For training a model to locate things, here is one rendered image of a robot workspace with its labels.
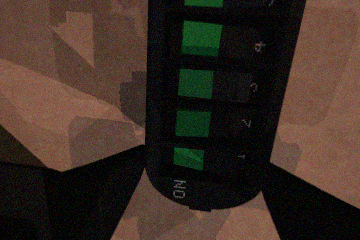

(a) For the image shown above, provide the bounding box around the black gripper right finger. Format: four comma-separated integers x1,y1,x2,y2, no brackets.
261,162,360,240

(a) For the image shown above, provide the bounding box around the dark grey controller unit with green switches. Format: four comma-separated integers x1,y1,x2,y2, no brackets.
145,0,306,212

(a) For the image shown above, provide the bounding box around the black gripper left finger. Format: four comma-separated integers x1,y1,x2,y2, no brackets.
0,144,145,240

